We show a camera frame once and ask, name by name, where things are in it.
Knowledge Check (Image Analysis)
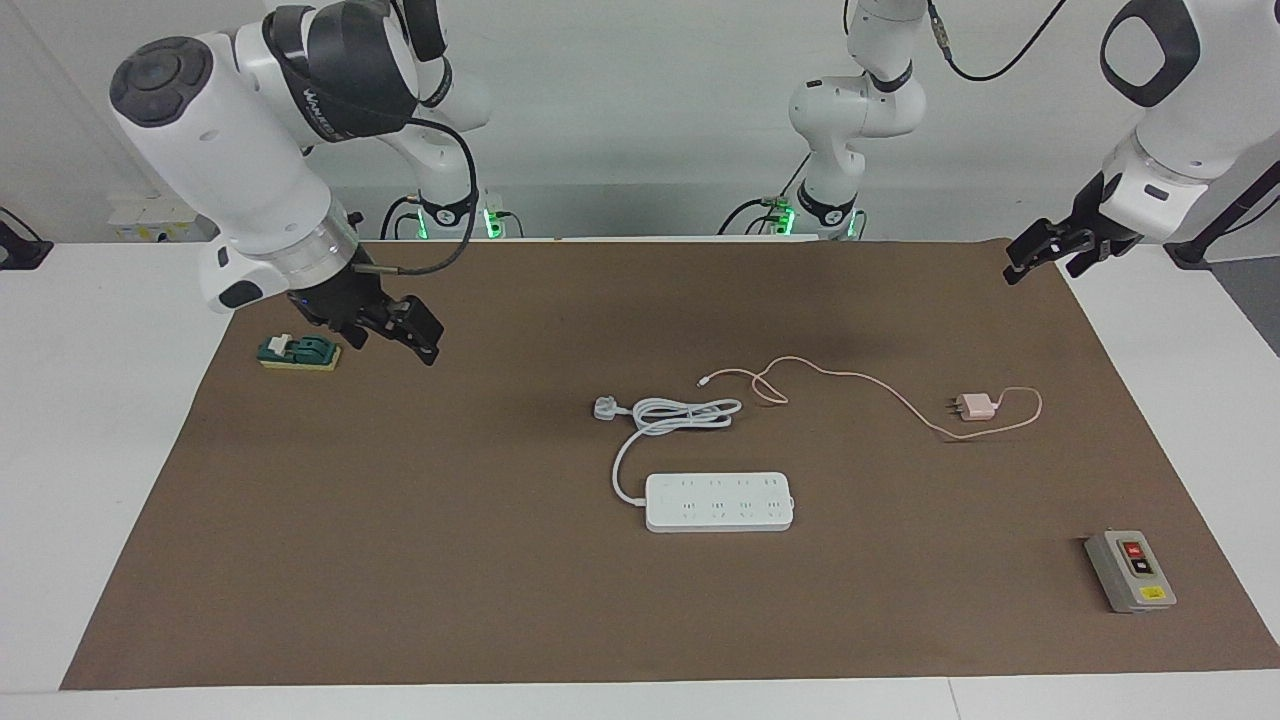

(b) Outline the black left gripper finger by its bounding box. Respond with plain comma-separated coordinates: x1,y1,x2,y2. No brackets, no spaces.
1062,232,1111,279
1003,218,1069,286

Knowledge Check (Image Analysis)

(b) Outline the pink charging cable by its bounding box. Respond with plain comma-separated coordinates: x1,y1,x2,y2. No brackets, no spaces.
698,355,1044,441

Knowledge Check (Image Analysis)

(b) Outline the white power strip with cord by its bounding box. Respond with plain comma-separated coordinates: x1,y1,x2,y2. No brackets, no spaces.
593,395,798,533

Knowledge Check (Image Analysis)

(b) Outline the black clamp stand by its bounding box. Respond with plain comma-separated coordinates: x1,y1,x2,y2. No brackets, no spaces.
0,205,53,271
1165,160,1280,269

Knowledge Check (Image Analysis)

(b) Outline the brown table mat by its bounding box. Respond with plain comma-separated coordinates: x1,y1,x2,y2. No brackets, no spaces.
60,240,1280,691

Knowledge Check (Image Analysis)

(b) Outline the green knife switch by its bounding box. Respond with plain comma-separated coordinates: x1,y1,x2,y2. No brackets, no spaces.
258,333,343,373

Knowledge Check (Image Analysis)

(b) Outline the black right base cable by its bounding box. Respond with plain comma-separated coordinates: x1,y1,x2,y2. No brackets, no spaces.
380,195,426,241

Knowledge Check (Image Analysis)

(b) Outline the black base cable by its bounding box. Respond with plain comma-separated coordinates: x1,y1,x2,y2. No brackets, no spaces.
380,195,426,241
718,158,813,237

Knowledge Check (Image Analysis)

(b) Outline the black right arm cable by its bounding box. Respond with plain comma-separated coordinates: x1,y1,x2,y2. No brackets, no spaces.
355,118,479,277

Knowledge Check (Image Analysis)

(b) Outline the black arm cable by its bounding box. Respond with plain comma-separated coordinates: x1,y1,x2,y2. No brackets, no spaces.
355,118,479,277
925,0,1069,83

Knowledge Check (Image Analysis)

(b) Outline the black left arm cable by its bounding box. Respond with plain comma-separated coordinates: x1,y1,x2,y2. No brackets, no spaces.
925,0,1069,83

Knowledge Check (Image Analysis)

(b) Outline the white wall socket box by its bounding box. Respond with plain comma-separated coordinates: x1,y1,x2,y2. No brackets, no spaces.
108,195,206,243

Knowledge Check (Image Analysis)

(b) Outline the black left base cable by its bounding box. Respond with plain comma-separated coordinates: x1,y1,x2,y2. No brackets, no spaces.
718,158,813,237

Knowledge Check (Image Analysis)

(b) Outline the grey on-off switch box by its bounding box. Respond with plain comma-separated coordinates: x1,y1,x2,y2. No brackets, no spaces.
1085,530,1178,614

